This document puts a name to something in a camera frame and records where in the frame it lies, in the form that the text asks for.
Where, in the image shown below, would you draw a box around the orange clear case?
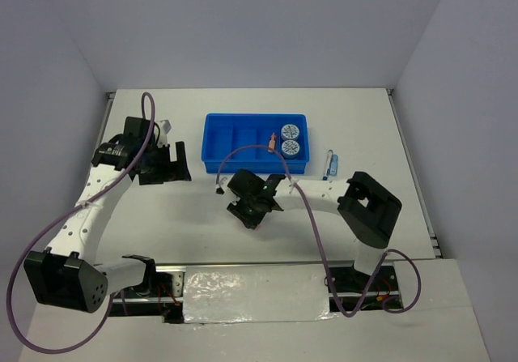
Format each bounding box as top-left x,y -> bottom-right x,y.
267,133 -> 278,153

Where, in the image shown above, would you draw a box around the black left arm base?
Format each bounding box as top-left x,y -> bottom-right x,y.
143,272 -> 185,324

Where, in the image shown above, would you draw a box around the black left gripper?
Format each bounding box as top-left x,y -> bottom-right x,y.
138,141 -> 191,186

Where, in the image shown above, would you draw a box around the blue jar sideways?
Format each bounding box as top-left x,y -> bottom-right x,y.
281,139 -> 301,160

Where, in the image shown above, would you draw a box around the blue compartment tray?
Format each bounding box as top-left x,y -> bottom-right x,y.
201,113 -> 310,174

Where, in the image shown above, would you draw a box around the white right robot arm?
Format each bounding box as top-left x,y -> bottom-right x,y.
219,169 -> 402,290

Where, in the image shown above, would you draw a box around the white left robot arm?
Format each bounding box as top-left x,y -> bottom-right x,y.
23,117 -> 191,313

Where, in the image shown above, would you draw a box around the silver foil sheet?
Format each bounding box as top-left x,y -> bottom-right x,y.
183,264 -> 329,324

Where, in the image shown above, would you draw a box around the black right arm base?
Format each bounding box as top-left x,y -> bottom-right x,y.
329,264 -> 399,296

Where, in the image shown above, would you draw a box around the white blue pen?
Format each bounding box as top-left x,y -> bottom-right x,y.
322,149 -> 333,181

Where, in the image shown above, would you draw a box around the blue jar patterned lid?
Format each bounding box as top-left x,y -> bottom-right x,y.
280,123 -> 300,141

